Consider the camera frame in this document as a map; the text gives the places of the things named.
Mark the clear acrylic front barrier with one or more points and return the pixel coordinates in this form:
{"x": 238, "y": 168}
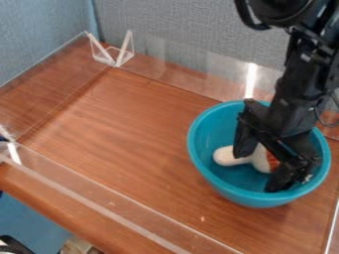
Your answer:
{"x": 56, "y": 187}

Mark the clear acrylic barrier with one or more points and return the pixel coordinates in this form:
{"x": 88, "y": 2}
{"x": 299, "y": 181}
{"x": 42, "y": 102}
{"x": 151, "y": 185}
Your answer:
{"x": 210, "y": 74}
{"x": 46, "y": 88}
{"x": 56, "y": 187}

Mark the clear acrylic back barrier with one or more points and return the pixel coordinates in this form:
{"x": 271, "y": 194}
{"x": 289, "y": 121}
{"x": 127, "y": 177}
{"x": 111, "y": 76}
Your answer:
{"x": 210, "y": 74}

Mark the clear acrylic left barrier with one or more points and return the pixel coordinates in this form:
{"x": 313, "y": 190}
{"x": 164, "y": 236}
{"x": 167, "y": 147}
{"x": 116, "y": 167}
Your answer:
{"x": 46, "y": 88}

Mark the blue plastic bowl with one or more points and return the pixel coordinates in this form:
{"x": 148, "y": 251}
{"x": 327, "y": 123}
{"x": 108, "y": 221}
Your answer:
{"x": 241, "y": 183}

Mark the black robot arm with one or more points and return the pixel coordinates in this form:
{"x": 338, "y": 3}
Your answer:
{"x": 310, "y": 78}

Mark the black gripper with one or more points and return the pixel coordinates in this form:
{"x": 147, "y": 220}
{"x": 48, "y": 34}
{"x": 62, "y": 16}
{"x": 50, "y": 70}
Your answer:
{"x": 267, "y": 125}

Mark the white brown plush mushroom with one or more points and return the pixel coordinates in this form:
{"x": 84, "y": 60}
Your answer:
{"x": 262, "y": 159}

